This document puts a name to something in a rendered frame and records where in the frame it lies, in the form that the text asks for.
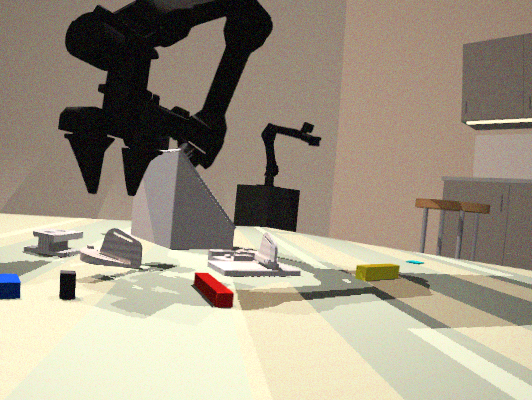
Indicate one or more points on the blue rectangular block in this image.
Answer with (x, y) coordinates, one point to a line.
(10, 286)

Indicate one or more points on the yellow rectangular block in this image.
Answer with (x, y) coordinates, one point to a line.
(367, 272)

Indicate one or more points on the red rectangular bar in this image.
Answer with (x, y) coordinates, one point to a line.
(213, 290)

